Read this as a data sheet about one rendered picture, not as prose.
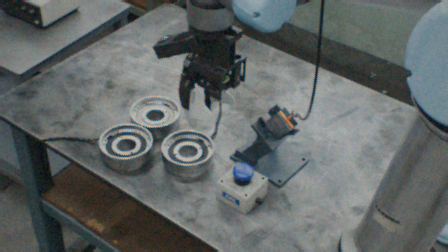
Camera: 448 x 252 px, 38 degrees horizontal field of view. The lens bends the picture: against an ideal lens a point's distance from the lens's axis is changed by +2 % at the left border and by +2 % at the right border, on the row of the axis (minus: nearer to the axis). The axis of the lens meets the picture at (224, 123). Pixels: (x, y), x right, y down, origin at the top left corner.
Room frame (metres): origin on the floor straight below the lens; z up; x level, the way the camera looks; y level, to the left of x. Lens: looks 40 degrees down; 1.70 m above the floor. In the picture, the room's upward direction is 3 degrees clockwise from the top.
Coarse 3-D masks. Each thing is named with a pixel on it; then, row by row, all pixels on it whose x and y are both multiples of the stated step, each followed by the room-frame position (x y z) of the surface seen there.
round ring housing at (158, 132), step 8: (152, 96) 1.09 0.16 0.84; (160, 96) 1.10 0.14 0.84; (136, 104) 1.07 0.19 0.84; (144, 104) 1.08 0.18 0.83; (152, 104) 1.08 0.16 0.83; (160, 104) 1.09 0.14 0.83; (168, 104) 1.08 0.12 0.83; (176, 104) 1.07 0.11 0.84; (136, 112) 1.05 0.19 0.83; (144, 112) 1.05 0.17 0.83; (152, 112) 1.06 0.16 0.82; (160, 112) 1.06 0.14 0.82; (168, 112) 1.06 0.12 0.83; (176, 112) 1.06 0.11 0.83; (136, 120) 1.03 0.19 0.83; (144, 120) 1.03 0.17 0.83; (160, 120) 1.03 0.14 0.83; (176, 120) 1.02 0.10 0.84; (152, 128) 0.99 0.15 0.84; (160, 128) 1.00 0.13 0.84; (168, 128) 1.00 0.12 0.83; (176, 128) 1.04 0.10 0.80; (152, 136) 1.00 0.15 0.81; (160, 136) 1.00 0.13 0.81
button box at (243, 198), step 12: (228, 180) 0.85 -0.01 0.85; (240, 180) 0.84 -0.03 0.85; (252, 180) 0.85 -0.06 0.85; (264, 180) 0.85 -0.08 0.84; (228, 192) 0.82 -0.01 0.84; (240, 192) 0.82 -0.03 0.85; (252, 192) 0.82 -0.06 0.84; (264, 192) 0.85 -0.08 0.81; (228, 204) 0.82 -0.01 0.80; (240, 204) 0.81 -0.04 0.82; (252, 204) 0.82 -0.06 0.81
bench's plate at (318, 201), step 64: (64, 64) 1.25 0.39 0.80; (128, 64) 1.27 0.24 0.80; (256, 64) 1.29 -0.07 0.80; (64, 128) 1.02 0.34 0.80; (192, 128) 1.04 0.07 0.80; (320, 128) 1.06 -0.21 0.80; (384, 128) 1.07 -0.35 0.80; (128, 192) 0.85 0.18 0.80; (192, 192) 0.85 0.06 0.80; (320, 192) 0.87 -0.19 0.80
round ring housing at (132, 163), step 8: (112, 128) 0.98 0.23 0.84; (120, 128) 0.99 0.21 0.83; (128, 128) 1.00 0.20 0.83; (136, 128) 0.99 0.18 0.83; (144, 128) 0.99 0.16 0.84; (104, 136) 0.96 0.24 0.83; (128, 136) 0.97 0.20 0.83; (144, 136) 0.98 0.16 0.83; (104, 144) 0.95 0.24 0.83; (112, 144) 0.95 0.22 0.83; (120, 144) 0.96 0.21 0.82; (128, 144) 0.97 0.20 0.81; (136, 144) 0.95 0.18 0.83; (152, 144) 0.95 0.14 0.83; (104, 152) 0.91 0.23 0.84; (120, 152) 0.93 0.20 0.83; (128, 152) 0.93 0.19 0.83; (144, 152) 0.92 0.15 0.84; (152, 152) 0.94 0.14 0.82; (104, 160) 0.91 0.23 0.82; (112, 160) 0.90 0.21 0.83; (120, 160) 0.90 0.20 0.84; (128, 160) 0.90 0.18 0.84; (136, 160) 0.90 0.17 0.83; (144, 160) 0.91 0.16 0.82; (112, 168) 0.91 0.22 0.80; (120, 168) 0.90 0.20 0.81; (128, 168) 0.90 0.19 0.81; (136, 168) 0.91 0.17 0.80
